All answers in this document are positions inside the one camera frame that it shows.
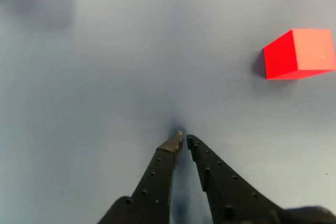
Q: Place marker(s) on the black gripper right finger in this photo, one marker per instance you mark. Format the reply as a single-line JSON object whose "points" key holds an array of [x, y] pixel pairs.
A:
{"points": [[231, 197]]}

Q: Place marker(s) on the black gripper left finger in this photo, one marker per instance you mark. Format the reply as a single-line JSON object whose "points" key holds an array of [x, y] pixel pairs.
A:
{"points": [[155, 182]]}

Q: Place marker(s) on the red cube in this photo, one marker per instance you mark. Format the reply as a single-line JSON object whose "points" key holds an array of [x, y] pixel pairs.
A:
{"points": [[296, 53]]}

